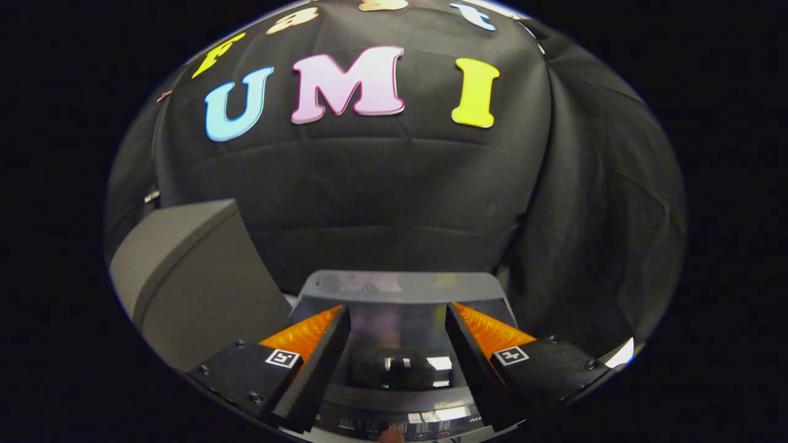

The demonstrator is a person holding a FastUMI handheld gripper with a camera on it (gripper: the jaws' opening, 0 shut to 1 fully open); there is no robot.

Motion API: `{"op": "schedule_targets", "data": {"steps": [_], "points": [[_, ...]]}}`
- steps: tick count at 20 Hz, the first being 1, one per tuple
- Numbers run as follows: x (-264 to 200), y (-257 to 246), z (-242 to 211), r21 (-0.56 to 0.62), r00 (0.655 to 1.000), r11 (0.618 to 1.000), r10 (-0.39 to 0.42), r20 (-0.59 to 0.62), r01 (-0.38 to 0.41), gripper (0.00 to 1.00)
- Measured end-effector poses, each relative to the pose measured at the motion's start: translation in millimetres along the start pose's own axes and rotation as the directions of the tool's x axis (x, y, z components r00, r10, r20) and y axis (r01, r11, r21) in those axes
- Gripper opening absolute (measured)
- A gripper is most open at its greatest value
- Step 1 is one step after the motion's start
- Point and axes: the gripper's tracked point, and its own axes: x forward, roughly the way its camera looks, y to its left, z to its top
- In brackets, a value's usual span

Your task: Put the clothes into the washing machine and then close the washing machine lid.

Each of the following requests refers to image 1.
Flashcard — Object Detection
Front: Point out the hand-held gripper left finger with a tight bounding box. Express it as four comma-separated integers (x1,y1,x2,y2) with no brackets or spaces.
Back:
187,305,352,434

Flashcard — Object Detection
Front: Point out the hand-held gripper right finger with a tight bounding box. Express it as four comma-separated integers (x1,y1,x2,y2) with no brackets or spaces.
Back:
444,301,617,433

